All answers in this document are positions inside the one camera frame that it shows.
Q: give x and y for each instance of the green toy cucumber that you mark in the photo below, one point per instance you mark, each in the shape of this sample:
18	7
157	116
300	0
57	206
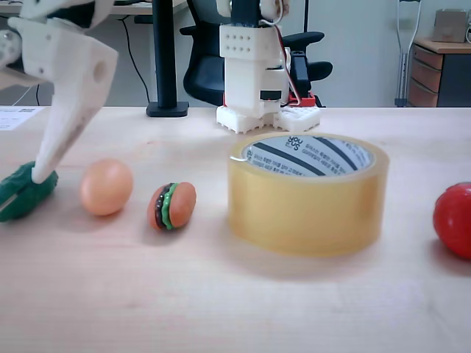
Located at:
22	195

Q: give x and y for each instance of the white printed paper sheet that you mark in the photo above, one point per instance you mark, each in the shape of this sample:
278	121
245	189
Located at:
14	117

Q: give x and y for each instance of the beige toy egg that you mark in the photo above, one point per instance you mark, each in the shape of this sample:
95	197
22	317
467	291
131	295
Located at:
106	187

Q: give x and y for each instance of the background office desk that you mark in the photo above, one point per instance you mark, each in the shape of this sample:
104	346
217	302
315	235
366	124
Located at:
132	9

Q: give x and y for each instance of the black pole stand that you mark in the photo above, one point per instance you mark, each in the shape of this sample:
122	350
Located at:
165	55

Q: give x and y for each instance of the black office chair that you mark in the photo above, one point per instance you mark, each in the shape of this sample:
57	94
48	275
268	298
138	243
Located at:
202	77

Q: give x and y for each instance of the toy hamburger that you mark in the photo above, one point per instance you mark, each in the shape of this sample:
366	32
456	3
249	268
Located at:
176	206

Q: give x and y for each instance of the red base clamp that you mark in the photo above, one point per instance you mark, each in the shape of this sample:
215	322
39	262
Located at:
303	101

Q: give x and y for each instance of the clear packing tape roll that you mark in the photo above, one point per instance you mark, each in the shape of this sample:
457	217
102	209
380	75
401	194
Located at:
305	209

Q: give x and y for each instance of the grey metal crutch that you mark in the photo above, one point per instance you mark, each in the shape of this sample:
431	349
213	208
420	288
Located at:
403	66

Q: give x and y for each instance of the brown drawer cabinet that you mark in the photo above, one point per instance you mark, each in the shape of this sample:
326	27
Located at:
427	77

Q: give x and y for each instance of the cardboard box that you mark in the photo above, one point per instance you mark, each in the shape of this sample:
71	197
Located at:
447	25

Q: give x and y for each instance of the red toy tomato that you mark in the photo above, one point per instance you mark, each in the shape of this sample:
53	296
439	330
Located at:
454	220

